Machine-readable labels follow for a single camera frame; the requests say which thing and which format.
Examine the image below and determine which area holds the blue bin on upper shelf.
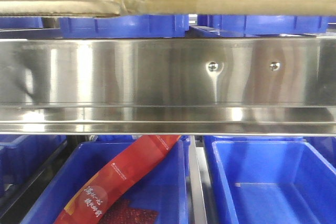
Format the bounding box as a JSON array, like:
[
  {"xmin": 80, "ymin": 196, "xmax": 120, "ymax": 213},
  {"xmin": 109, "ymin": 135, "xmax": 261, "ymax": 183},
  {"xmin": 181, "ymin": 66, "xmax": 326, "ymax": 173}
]
[{"xmin": 58, "ymin": 14, "xmax": 189, "ymax": 39}]

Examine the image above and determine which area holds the blue bin holding snack bag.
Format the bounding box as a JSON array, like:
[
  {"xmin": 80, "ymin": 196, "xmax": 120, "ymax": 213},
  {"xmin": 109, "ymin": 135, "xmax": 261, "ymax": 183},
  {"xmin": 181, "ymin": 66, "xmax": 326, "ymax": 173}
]
[{"xmin": 22, "ymin": 141, "xmax": 188, "ymax": 223}]

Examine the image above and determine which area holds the blue bin upper far right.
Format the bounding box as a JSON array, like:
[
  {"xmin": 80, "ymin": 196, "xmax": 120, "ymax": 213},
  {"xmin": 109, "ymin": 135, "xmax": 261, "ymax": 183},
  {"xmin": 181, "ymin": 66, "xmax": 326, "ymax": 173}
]
[{"xmin": 197, "ymin": 15, "xmax": 329, "ymax": 35}]

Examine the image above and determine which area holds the metal divider between bins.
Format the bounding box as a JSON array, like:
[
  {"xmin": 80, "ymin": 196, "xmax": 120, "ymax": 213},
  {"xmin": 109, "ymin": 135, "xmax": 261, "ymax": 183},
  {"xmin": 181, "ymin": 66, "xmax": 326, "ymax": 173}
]
[{"xmin": 189, "ymin": 135, "xmax": 207, "ymax": 224}]

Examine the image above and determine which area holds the empty blue bin lower right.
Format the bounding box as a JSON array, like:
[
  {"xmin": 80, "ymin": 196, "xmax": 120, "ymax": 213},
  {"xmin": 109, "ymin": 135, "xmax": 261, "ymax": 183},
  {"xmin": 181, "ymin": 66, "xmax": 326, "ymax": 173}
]
[{"xmin": 204, "ymin": 136, "xmax": 335, "ymax": 223}]

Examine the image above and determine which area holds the red snack bag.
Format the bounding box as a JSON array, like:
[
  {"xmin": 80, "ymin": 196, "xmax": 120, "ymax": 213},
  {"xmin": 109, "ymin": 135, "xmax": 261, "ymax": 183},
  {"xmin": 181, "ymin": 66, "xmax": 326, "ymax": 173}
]
[{"xmin": 55, "ymin": 135, "xmax": 180, "ymax": 223}]

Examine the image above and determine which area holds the blue bin lower far left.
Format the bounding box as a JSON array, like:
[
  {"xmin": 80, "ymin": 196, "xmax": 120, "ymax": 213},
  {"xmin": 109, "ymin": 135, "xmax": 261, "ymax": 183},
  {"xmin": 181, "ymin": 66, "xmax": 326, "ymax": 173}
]
[{"xmin": 0, "ymin": 134, "xmax": 67, "ymax": 196}]

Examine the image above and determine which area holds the blue bin lower far right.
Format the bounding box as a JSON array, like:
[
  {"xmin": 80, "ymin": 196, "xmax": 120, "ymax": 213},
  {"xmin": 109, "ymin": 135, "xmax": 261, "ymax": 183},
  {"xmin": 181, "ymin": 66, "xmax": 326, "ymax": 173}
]
[{"xmin": 305, "ymin": 136, "xmax": 335, "ymax": 167}]

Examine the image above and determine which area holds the stainless steel shelf rail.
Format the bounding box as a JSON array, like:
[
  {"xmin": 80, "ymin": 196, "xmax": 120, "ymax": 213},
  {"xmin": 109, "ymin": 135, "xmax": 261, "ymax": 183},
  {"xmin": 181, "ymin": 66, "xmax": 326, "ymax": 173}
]
[{"xmin": 1, "ymin": 37, "xmax": 335, "ymax": 135}]

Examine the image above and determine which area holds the left rail screw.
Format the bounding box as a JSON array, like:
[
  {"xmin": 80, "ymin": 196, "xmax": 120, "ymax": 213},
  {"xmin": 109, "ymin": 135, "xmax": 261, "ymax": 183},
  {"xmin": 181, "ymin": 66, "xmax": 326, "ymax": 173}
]
[{"xmin": 207, "ymin": 61, "xmax": 218, "ymax": 72}]

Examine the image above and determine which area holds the rail screw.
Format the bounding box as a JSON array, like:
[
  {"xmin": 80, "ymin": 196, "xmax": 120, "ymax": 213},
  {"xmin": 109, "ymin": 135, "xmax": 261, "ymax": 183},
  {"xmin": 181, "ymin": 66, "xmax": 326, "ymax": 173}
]
[
  {"xmin": 207, "ymin": 61, "xmax": 218, "ymax": 72},
  {"xmin": 269, "ymin": 61, "xmax": 281, "ymax": 71}
]

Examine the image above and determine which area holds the right rail screw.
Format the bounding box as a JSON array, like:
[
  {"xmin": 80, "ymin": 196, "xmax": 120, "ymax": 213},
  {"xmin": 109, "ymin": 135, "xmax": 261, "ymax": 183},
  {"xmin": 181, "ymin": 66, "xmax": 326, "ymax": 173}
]
[{"xmin": 269, "ymin": 61, "xmax": 281, "ymax": 71}]

